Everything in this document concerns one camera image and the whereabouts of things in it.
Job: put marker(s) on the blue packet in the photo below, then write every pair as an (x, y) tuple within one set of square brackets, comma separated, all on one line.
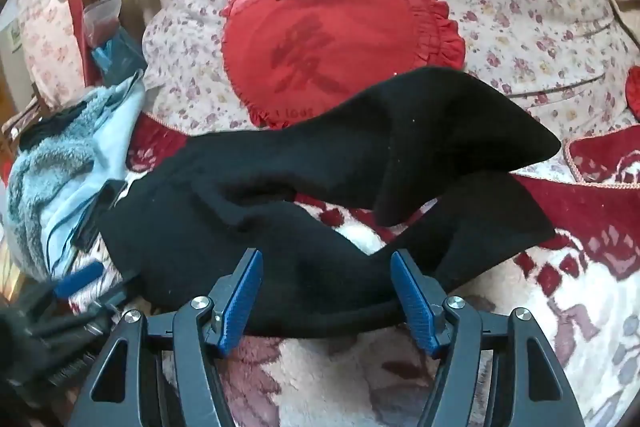
[(117, 57)]

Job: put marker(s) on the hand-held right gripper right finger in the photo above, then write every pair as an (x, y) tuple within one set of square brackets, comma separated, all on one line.
[(415, 307)]

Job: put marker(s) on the light blue fleece garment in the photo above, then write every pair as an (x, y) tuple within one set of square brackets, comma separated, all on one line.
[(45, 167)]

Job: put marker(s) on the red heart-shaped frilled pillow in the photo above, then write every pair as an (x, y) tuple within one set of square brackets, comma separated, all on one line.
[(350, 22)]

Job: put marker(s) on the black pants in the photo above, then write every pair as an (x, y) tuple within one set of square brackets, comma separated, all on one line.
[(300, 187)]

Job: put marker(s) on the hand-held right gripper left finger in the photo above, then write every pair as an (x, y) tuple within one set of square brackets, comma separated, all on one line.
[(242, 302)]

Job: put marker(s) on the pink floral cloth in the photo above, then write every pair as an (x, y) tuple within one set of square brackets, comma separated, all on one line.
[(45, 37)]

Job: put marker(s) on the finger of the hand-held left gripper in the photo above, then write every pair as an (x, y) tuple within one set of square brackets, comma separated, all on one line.
[(75, 281)]

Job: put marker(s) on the red hanging cloth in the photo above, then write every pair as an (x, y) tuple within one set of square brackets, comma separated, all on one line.
[(80, 7)]

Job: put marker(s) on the red and white fleece blanket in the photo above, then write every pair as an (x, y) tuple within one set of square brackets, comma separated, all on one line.
[(575, 212)]

